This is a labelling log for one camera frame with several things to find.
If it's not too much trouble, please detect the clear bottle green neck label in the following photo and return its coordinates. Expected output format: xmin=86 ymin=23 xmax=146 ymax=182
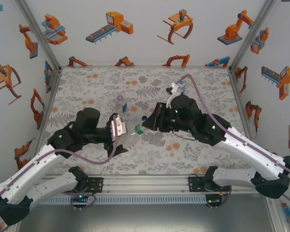
xmin=120 ymin=123 xmax=147 ymax=148

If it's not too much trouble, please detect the clear bottle bright blue label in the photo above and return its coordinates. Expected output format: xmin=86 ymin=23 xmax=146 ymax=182
xmin=176 ymin=81 xmax=187 ymax=95

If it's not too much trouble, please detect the clear bottle dark blue label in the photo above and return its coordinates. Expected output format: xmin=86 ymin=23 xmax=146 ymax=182
xmin=114 ymin=93 xmax=129 ymax=117

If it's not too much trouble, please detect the floral patterned tablecloth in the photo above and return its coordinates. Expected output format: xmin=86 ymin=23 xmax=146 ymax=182
xmin=37 ymin=67 xmax=259 ymax=176

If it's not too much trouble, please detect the small circuit board green light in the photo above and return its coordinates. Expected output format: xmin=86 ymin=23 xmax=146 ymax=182
xmin=71 ymin=194 xmax=89 ymax=203
xmin=206 ymin=197 xmax=223 ymax=206

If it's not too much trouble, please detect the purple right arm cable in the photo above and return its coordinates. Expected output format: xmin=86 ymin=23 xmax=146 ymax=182
xmin=176 ymin=73 xmax=290 ymax=210

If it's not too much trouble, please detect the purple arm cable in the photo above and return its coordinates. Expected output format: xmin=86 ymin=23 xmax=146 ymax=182
xmin=176 ymin=73 xmax=290 ymax=210
xmin=0 ymin=115 xmax=119 ymax=205

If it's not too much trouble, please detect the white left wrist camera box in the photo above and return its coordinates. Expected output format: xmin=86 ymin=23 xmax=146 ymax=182
xmin=110 ymin=113 xmax=127 ymax=140

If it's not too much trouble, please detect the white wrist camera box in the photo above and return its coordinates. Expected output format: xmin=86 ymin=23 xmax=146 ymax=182
xmin=110 ymin=113 xmax=127 ymax=140
xmin=165 ymin=82 xmax=184 ymax=109

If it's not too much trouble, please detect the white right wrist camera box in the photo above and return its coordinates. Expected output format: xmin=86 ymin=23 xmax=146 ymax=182
xmin=165 ymin=82 xmax=184 ymax=109

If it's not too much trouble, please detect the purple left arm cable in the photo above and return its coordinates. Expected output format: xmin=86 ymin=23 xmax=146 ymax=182
xmin=0 ymin=115 xmax=119 ymax=205

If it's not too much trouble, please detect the aluminium table edge rail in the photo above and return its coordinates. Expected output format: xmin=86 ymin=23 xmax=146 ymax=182
xmin=228 ymin=68 xmax=265 ymax=174
xmin=59 ymin=64 xmax=232 ymax=70
xmin=36 ymin=67 xmax=63 ymax=145

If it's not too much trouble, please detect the wide aluminium extrusion rail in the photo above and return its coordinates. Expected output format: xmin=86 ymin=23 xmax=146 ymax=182
xmin=38 ymin=174 xmax=257 ymax=194

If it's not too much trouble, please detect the slotted white cable duct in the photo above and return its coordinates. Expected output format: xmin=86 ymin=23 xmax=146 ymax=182
xmin=44 ymin=194 xmax=207 ymax=205

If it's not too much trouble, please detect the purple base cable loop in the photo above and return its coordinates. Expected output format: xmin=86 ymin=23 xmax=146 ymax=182
xmin=206 ymin=185 xmax=232 ymax=211
xmin=62 ymin=192 xmax=97 ymax=211

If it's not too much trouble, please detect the aluminium frame post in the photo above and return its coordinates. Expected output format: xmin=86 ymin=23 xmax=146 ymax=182
xmin=14 ymin=0 xmax=63 ymax=72
xmin=264 ymin=198 xmax=290 ymax=232
xmin=228 ymin=0 xmax=278 ymax=73

